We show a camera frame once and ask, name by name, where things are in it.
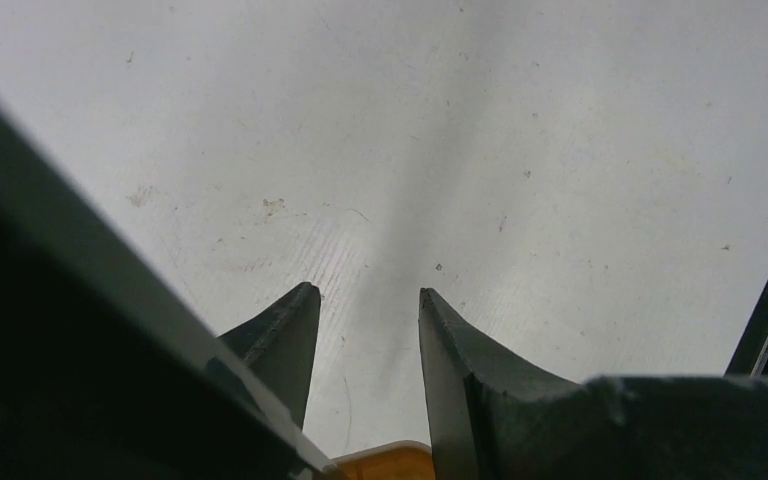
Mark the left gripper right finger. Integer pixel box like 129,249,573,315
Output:
418,288,768,479

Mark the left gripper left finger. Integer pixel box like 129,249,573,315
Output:
219,282,322,428

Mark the beige patterned umbrella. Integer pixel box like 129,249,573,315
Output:
0,66,437,480

